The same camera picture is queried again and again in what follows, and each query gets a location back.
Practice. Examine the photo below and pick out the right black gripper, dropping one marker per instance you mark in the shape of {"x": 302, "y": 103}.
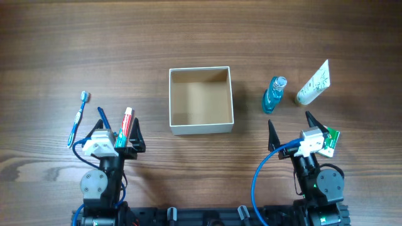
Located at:
{"x": 287, "y": 154}

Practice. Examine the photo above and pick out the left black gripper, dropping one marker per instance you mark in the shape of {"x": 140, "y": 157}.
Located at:
{"x": 124, "y": 152}

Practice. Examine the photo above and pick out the red green toothpaste tube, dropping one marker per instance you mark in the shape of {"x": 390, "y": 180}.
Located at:
{"x": 124, "y": 130}

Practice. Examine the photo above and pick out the dark blue razor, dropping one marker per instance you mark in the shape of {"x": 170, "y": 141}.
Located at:
{"x": 103, "y": 117}

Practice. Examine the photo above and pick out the green soap box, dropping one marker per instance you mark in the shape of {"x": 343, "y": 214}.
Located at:
{"x": 330, "y": 143}

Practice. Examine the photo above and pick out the blue mouthwash bottle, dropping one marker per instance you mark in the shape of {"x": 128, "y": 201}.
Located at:
{"x": 274, "y": 94}

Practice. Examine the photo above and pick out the blue white toothbrush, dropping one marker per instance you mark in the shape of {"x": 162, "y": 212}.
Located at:
{"x": 84, "y": 99}

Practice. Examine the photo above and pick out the white cream tube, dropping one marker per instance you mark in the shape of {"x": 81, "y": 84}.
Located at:
{"x": 319, "y": 82}

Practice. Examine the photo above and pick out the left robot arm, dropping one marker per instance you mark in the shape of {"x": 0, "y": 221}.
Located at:
{"x": 103, "y": 188}

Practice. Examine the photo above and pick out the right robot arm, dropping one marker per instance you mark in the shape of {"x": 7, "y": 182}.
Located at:
{"x": 321, "y": 185}

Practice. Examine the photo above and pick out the white cardboard box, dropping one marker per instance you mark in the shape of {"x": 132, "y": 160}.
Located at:
{"x": 200, "y": 100}

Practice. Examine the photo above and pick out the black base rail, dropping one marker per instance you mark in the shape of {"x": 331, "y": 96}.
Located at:
{"x": 232, "y": 216}

